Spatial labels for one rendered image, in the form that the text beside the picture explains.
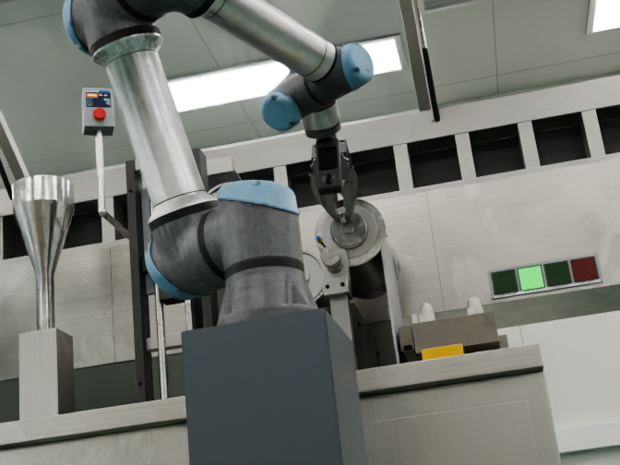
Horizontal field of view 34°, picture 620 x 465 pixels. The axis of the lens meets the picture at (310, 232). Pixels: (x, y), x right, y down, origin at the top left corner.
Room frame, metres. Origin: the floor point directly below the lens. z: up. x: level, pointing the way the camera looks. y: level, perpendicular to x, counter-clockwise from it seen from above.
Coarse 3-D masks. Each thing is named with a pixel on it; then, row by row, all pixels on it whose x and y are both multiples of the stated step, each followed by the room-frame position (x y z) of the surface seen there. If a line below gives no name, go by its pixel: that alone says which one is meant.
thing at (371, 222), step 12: (372, 216) 1.98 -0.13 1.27; (324, 228) 1.99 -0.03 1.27; (372, 228) 1.98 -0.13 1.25; (324, 240) 2.00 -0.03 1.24; (372, 240) 1.98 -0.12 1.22; (348, 252) 1.99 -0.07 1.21; (360, 252) 1.98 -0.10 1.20; (372, 264) 2.07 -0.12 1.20; (360, 276) 2.12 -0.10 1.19; (372, 276) 2.14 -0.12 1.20; (384, 276) 2.19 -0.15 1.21; (360, 288) 2.22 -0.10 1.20; (372, 288) 2.22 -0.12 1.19
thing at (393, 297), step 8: (384, 264) 1.98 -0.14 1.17; (384, 272) 1.99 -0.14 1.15; (392, 280) 2.10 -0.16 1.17; (392, 288) 2.07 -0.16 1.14; (392, 296) 2.04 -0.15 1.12; (392, 304) 2.02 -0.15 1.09; (392, 312) 1.99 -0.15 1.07; (400, 312) 2.20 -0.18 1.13; (392, 320) 1.98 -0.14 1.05; (400, 320) 2.17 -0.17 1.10; (392, 328) 1.98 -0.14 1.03; (400, 352) 2.05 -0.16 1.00
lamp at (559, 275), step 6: (552, 264) 2.25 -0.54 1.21; (558, 264) 2.24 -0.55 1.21; (564, 264) 2.24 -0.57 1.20; (546, 270) 2.25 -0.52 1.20; (552, 270) 2.25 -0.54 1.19; (558, 270) 2.24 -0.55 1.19; (564, 270) 2.24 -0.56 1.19; (552, 276) 2.25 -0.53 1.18; (558, 276) 2.24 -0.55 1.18; (564, 276) 2.24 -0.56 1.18; (552, 282) 2.25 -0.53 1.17; (558, 282) 2.25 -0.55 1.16; (564, 282) 2.24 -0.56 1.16
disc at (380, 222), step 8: (360, 200) 1.98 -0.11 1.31; (336, 208) 1.99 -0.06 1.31; (368, 208) 1.98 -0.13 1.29; (320, 216) 2.00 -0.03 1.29; (376, 216) 1.98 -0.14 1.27; (320, 224) 2.00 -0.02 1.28; (376, 224) 1.98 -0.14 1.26; (384, 224) 1.98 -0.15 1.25; (320, 232) 2.00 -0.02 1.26; (384, 232) 1.98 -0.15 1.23; (376, 240) 1.98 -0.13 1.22; (384, 240) 1.98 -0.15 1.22; (320, 248) 2.00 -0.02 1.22; (344, 248) 1.99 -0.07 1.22; (376, 248) 1.98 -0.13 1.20; (360, 256) 1.99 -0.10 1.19; (368, 256) 1.98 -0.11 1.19; (352, 264) 1.99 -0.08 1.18; (360, 264) 1.99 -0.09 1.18
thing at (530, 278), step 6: (522, 270) 2.26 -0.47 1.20; (528, 270) 2.25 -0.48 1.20; (534, 270) 2.25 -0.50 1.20; (540, 270) 2.25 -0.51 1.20; (522, 276) 2.26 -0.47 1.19; (528, 276) 2.25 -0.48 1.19; (534, 276) 2.25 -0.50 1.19; (540, 276) 2.25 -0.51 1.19; (522, 282) 2.26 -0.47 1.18; (528, 282) 2.26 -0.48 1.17; (534, 282) 2.25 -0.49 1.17; (540, 282) 2.25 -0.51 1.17; (522, 288) 2.26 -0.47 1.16; (528, 288) 2.26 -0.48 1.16
